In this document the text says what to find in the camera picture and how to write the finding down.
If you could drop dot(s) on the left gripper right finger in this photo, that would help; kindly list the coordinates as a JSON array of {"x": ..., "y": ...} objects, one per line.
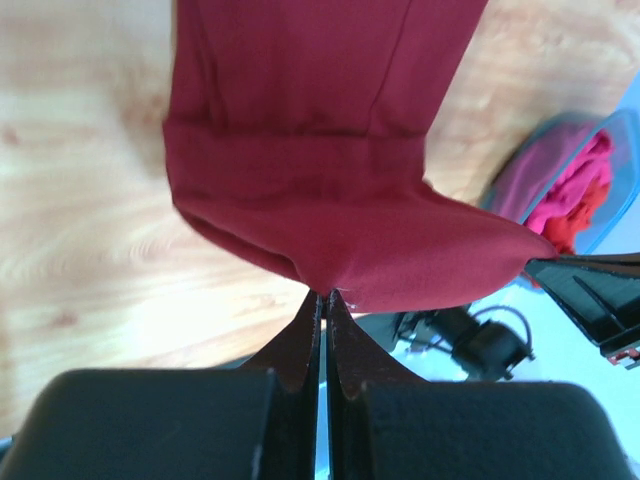
[{"x": 385, "y": 422}]

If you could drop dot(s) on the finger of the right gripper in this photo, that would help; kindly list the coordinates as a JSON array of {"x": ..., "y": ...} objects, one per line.
[{"x": 598, "y": 293}]

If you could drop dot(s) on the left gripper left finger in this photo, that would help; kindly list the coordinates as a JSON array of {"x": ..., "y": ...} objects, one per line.
[{"x": 256, "y": 421}]

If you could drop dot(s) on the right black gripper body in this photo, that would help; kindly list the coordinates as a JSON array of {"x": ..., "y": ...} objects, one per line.
[{"x": 627, "y": 357}]

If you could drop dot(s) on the dark red t shirt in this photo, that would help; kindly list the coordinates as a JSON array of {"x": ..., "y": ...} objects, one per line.
[{"x": 295, "y": 140}]

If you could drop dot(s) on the bright red t shirt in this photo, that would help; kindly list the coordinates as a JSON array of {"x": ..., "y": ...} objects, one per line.
[{"x": 562, "y": 231}]

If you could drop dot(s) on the clear plastic basket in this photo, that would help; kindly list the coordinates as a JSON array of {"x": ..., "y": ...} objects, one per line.
[{"x": 623, "y": 126}]

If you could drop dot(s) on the pink t shirt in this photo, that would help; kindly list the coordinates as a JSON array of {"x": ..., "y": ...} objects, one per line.
[{"x": 549, "y": 176}]

